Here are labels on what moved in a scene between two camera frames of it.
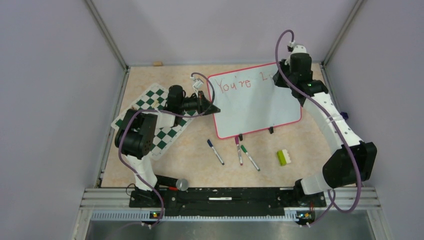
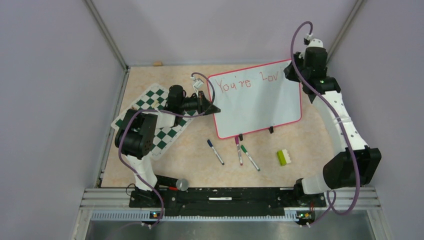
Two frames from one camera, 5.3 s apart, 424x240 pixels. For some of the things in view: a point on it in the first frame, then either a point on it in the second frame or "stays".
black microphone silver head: [181, 184] stays
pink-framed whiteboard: [250, 101] stays
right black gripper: [279, 82] to [289, 74]
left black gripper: [204, 107] stays
